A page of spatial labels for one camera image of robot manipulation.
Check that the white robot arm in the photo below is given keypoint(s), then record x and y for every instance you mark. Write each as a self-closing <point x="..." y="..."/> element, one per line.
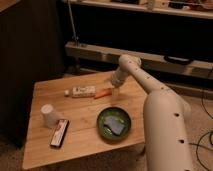
<point x="164" y="113"/>

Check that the orange pepper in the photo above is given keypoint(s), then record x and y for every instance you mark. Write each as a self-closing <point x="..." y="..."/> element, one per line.
<point x="103" y="93"/>

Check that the green ceramic bowl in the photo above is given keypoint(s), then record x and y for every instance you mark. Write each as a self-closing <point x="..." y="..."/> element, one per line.
<point x="121" y="115"/>

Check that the white tube with label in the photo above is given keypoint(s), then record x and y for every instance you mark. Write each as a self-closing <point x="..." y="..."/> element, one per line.
<point x="80" y="91"/>

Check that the blue sponge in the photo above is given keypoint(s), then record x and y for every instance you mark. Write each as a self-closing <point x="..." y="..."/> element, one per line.
<point x="114" y="125"/>

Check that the wooden table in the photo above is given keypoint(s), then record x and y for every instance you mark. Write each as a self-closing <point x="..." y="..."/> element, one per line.
<point x="81" y="138"/>

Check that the white paper cup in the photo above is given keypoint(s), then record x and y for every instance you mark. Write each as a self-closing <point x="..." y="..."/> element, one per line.
<point x="50" y="115"/>

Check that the black object on shelf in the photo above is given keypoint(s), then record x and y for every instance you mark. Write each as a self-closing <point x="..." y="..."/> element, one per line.
<point x="180" y="61"/>

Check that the metal shelf rack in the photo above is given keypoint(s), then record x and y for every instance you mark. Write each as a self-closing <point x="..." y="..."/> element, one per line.
<point x="151" y="35"/>

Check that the dark wooden cabinet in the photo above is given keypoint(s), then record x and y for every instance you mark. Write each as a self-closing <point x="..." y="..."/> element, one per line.
<point x="30" y="50"/>

